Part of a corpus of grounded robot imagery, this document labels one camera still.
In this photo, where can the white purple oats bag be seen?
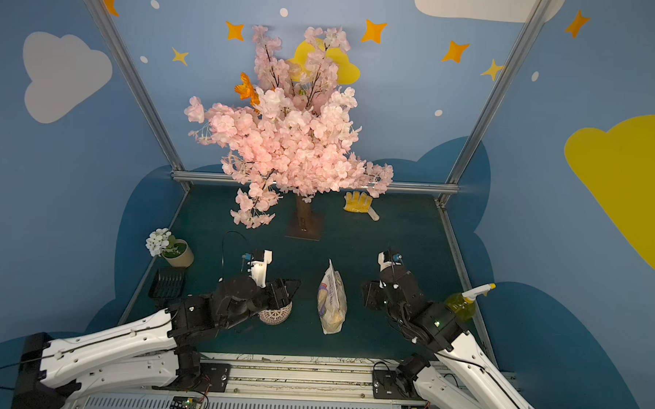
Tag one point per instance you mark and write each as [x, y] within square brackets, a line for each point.
[331, 301]

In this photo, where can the pink cherry blossom tree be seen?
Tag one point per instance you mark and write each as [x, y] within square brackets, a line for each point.
[298, 139]

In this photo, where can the aluminium frame post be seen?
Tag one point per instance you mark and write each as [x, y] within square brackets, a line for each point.
[105, 24]
[517, 56]

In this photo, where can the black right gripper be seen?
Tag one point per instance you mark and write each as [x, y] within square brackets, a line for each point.
[384, 286]

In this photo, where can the orange butterfly decoration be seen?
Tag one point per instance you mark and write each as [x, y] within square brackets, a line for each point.
[246, 90]

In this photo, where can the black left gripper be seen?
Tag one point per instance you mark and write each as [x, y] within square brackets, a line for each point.
[274, 294]

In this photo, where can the black plastic scoop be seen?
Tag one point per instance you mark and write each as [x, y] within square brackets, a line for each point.
[168, 284]

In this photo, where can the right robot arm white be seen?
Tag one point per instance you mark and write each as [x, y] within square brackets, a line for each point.
[438, 328]

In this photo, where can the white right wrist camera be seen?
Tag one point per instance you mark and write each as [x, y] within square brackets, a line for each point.
[389, 259]

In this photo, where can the yellow green spray bottle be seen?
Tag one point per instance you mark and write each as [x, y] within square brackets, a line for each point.
[463, 305]

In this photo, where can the white flowers in pot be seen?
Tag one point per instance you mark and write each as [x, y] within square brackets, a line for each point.
[162, 243]

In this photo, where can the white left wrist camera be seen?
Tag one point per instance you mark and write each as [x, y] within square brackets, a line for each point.
[257, 264]

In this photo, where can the yellow dotted work glove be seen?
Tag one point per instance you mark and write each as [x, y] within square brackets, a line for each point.
[360, 202]

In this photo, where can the aluminium frame post left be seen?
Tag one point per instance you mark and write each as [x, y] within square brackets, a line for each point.
[105, 24]

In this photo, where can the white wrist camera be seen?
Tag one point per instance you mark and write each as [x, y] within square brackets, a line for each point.
[389, 259]
[257, 264]

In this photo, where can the aluminium frame post right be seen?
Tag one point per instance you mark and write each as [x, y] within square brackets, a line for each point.
[517, 56]

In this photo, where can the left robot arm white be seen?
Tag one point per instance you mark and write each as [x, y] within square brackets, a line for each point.
[157, 351]

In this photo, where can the brown metal tree base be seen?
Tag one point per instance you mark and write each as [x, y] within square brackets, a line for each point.
[304, 227]

